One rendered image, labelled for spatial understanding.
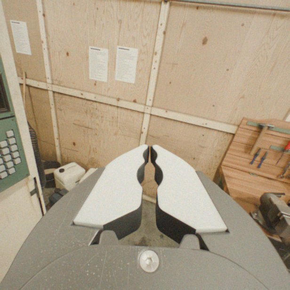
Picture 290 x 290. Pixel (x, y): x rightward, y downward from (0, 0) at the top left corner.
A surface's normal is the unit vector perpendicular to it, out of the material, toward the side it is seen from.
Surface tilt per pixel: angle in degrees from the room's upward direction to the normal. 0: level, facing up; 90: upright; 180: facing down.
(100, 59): 90
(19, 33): 90
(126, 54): 90
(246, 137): 90
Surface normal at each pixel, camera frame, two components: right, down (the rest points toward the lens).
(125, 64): -0.28, 0.40
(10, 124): 0.94, 0.28
